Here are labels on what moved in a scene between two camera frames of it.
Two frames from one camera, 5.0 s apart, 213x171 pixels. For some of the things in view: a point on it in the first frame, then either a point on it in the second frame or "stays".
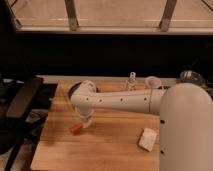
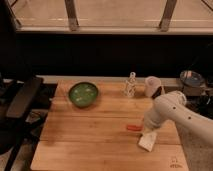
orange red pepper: x=75 y=130 -> x=134 y=128
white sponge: x=147 y=139 stays
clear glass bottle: x=131 y=81 stays
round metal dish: x=191 y=75 stays
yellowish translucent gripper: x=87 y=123 -> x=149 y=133
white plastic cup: x=153 y=82 stays
